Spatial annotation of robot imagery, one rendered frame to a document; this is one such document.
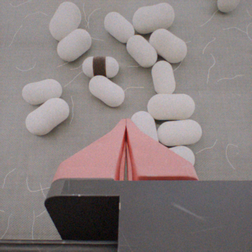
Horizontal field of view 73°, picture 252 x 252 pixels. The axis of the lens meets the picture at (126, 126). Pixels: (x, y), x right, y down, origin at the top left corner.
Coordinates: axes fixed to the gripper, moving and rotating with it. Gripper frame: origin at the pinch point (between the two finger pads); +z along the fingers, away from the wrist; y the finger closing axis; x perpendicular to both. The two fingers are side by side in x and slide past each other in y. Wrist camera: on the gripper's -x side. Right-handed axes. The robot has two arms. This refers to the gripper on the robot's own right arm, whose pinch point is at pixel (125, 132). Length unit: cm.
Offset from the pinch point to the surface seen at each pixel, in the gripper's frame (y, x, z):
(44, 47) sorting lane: 7.8, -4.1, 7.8
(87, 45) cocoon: 3.4, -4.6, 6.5
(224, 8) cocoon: -9.4, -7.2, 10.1
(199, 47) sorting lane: -7.0, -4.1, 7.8
